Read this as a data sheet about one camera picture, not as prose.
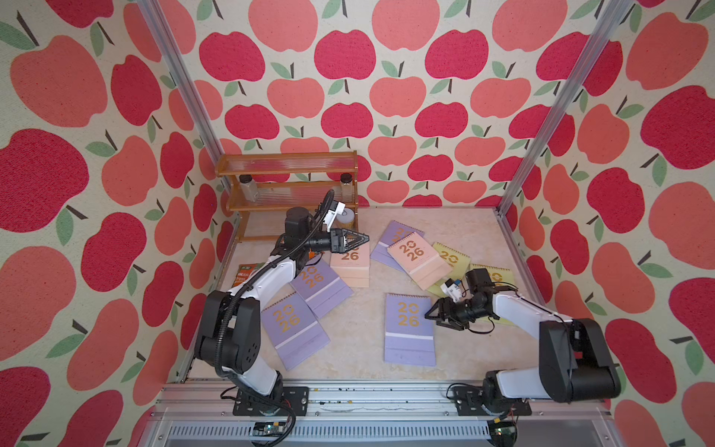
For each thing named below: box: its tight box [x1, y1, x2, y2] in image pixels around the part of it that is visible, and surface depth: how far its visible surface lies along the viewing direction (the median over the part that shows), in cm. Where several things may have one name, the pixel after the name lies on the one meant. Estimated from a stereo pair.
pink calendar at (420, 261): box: [387, 230, 453, 291], surface depth 104 cm
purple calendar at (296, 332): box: [261, 290, 331, 371], surface depth 88 cm
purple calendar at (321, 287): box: [289, 255, 354, 320], surface depth 97 cm
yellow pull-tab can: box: [337, 207, 355, 230], surface depth 113 cm
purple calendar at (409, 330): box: [383, 292, 436, 367], surface depth 86 cm
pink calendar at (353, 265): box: [330, 241, 371, 288], surface depth 104 cm
